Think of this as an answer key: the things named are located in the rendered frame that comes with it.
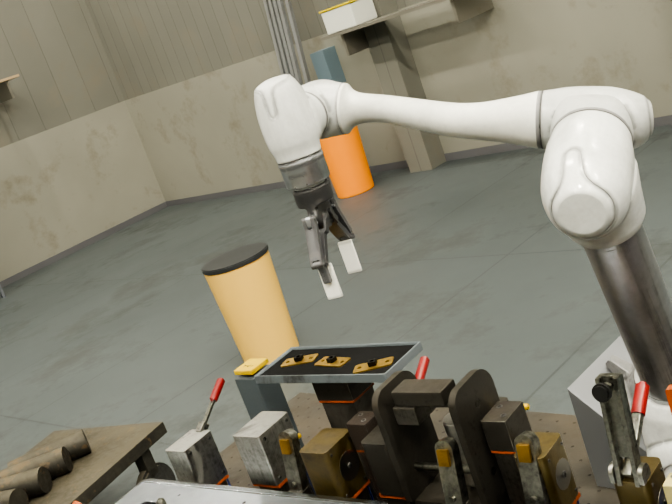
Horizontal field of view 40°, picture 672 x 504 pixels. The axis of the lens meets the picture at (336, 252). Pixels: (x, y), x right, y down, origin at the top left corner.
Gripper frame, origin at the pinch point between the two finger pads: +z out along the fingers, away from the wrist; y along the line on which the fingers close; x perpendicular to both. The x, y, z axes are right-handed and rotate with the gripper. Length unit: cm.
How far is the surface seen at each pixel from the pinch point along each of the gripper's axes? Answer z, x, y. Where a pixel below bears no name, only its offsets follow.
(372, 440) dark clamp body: 27.0, 1.5, 16.8
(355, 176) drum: 115, -254, -711
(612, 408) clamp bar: 19, 49, 34
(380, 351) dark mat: 19.0, -0.3, -6.0
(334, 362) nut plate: 18.7, -10.4, -4.2
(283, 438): 25.4, -18.5, 13.2
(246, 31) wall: -57, -376, -854
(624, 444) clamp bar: 24, 49, 36
